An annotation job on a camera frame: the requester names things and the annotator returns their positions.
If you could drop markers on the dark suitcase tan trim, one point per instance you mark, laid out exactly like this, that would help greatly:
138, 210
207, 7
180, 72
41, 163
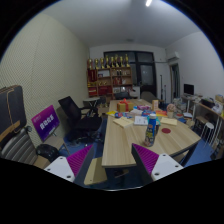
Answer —
11, 106

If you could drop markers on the grey striped chair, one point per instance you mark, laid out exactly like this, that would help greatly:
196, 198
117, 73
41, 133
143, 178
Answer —
16, 146

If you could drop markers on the white round stool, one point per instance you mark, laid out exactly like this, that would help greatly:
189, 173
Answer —
208, 126

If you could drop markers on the flat round red coaster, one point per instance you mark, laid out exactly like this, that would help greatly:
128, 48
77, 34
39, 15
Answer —
166, 130

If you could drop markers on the pink flowers in white pot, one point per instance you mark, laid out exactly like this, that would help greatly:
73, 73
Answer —
171, 110

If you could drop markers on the black bag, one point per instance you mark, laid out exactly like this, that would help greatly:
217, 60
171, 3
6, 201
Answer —
48, 151

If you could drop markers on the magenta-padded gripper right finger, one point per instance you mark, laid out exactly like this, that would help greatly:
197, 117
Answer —
148, 160

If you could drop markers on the purple sign board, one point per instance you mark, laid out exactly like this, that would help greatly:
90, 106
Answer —
45, 122

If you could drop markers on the white air conditioner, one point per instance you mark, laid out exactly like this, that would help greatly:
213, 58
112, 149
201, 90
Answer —
173, 56

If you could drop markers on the yellow gift box red ribbon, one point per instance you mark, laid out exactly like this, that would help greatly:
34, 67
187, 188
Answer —
122, 106

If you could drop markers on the pile of books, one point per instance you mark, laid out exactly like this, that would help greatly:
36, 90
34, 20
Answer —
180, 106

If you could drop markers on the small grey side table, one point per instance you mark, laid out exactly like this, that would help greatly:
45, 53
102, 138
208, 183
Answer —
91, 99

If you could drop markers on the pink box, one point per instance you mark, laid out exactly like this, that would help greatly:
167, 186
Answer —
144, 107

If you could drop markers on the wooden side desk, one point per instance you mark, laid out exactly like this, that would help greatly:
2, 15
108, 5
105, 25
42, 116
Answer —
208, 111

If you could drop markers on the ceiling light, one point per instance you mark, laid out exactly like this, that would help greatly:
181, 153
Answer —
148, 2

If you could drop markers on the small brown paper box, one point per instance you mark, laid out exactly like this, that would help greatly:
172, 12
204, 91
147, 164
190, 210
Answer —
155, 105

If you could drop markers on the wooden shelf unit with trophies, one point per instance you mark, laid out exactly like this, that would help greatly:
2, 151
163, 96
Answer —
109, 80

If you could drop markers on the black office chair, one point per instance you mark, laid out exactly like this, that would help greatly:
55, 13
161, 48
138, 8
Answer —
80, 116

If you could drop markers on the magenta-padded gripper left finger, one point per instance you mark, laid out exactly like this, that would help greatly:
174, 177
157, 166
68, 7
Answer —
78, 161

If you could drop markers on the computer monitor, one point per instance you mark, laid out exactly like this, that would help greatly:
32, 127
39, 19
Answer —
188, 89

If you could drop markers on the blue drink bottle white cap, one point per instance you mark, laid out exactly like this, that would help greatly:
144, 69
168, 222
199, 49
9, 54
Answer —
150, 131

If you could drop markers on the dark glass door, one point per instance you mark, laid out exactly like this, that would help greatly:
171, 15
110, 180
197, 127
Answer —
146, 73

